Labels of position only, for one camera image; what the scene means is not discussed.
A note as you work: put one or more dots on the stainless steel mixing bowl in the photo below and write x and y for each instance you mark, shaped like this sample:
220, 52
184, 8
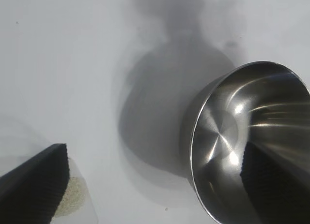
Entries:
218, 137

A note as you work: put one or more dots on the white rice grains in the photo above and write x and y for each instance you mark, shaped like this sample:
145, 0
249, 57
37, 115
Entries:
72, 197

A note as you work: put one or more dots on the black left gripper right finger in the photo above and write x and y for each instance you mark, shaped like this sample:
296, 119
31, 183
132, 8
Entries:
278, 192

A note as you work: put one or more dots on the clear plastic measuring cup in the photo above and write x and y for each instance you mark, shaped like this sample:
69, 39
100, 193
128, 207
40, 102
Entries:
90, 204

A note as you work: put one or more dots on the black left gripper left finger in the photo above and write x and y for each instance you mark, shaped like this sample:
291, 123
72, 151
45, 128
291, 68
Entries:
29, 190

